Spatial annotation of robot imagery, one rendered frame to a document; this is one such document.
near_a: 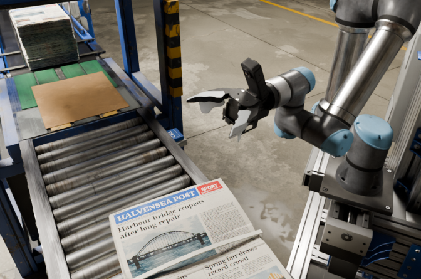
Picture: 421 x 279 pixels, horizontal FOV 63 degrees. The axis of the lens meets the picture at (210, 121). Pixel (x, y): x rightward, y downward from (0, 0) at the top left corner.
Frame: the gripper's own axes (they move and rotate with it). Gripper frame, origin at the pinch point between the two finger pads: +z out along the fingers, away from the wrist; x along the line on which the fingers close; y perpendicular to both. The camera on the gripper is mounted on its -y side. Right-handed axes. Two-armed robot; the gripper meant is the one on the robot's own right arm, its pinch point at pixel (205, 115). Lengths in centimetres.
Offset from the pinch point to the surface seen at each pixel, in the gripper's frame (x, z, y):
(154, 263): -12.8, 21.3, 19.1
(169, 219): -5.7, 13.0, 19.8
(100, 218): 24, 19, 49
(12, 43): 204, 0, 72
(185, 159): 29, -18, 48
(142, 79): 116, -50, 70
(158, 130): 52, -20, 51
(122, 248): -6.0, 24.6, 19.9
